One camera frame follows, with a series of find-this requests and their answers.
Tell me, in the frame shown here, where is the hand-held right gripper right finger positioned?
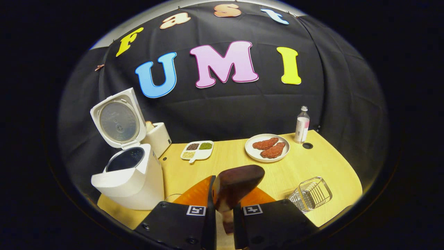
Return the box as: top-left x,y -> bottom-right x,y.
232,187 -> 319,250

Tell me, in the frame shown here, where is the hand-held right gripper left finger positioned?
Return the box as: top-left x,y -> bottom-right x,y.
134,175 -> 217,250

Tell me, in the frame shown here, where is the brown wooden spoon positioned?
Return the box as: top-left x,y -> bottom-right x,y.
212,165 -> 266,236

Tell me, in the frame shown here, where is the metal wire chopstick holder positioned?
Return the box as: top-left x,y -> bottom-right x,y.
287,176 -> 333,213

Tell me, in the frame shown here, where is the white rice cooker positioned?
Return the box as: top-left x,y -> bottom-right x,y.
90,87 -> 165,211

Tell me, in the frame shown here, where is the white divided grain dish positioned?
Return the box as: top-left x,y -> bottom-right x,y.
180,140 -> 214,164

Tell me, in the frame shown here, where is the white round plate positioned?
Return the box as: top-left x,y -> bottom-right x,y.
245,134 -> 290,163

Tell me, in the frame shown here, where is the red-brown meat piece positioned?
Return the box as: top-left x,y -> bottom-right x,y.
260,142 -> 286,159
252,137 -> 279,150

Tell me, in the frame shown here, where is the white toaster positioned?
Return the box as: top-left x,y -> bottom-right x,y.
142,122 -> 172,158

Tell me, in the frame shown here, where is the clear plastic bottle pink label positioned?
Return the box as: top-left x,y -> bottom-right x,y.
294,106 -> 310,144

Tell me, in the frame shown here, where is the black backdrop cloth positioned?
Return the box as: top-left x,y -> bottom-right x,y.
57,2 -> 391,202

